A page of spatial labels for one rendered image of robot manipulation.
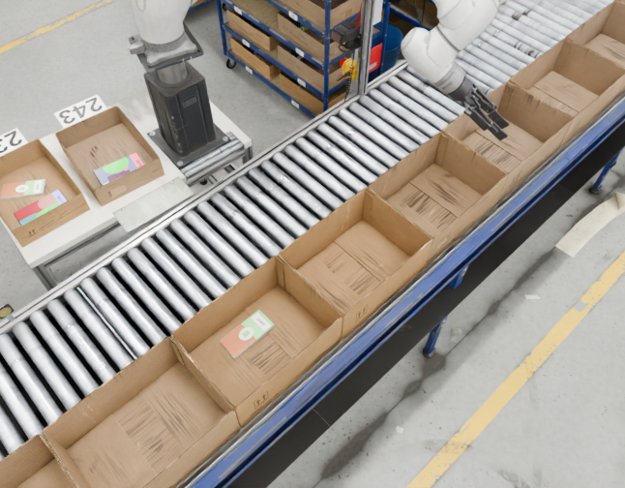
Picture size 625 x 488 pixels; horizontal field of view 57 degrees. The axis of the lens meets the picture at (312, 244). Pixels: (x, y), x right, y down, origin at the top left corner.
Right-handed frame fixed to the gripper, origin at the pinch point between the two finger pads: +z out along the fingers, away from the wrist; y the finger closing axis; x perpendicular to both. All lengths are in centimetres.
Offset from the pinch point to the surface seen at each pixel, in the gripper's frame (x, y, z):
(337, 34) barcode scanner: -49, -52, -47
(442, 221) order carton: -33.1, 13.2, 13.6
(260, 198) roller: -86, 10, -34
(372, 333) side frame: -42, 64, 3
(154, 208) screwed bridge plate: -109, 27, -64
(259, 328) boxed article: -63, 72, -23
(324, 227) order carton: -47, 37, -22
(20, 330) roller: -125, 88, -78
